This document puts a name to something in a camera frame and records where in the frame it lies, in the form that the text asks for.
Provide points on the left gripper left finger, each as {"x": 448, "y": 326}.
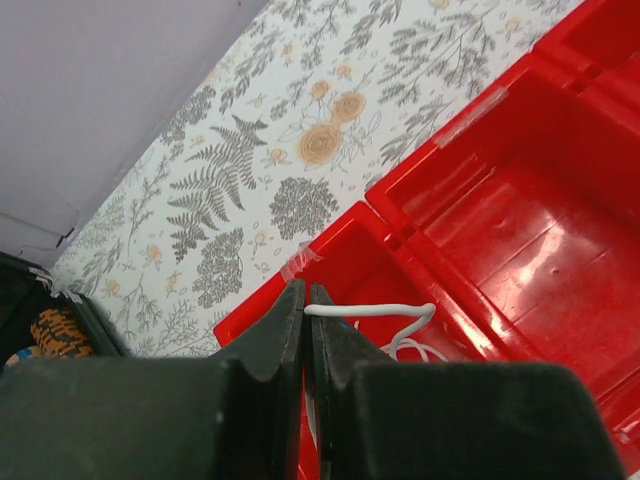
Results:
{"x": 233, "y": 415}

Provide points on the red three-compartment bin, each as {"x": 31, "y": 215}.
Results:
{"x": 519, "y": 219}

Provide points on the floral patterned mat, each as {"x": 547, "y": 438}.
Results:
{"x": 310, "y": 107}

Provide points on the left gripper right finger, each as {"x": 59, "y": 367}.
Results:
{"x": 377, "y": 418}

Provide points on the black poker chip case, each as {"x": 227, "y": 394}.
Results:
{"x": 38, "y": 321}

